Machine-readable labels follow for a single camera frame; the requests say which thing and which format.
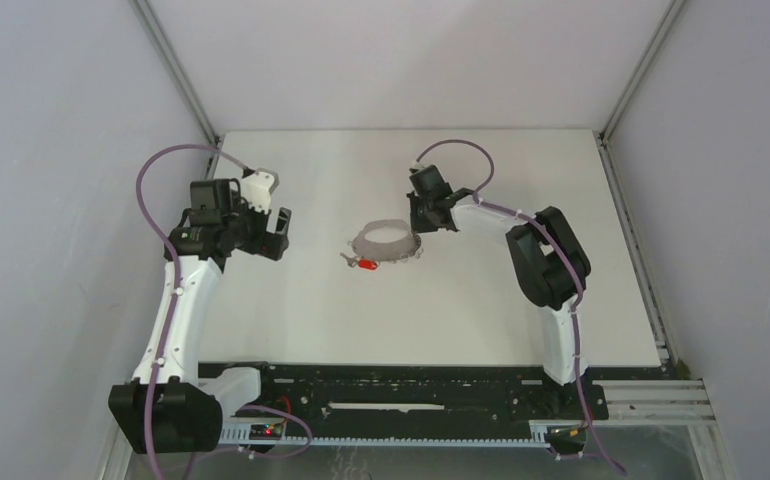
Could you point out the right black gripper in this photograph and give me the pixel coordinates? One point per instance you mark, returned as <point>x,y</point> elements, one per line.
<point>416,225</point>

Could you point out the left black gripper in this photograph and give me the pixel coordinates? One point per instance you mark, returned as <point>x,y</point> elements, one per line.
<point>270,245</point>

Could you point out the metal disc keyring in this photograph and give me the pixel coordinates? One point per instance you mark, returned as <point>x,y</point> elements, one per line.
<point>386,240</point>

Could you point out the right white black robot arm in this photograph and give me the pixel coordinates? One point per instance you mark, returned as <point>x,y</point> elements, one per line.
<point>549,262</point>

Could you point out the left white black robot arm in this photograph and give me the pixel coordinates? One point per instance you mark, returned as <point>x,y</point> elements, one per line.
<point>165,407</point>

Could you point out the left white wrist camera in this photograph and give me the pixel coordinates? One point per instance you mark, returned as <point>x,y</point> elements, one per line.
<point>257,187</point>

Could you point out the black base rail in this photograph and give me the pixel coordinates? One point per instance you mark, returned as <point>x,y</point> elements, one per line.
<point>416,402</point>

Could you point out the white slotted cable duct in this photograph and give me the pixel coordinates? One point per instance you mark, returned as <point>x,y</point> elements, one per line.
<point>238,434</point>

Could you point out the left aluminium frame post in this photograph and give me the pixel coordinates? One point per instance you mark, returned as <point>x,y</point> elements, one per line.
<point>165,50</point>

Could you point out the aluminium frame post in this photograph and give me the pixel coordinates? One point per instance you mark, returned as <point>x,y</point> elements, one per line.
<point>659,37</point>
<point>165,50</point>

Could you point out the right aluminium frame post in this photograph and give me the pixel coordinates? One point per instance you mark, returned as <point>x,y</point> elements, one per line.
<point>659,37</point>

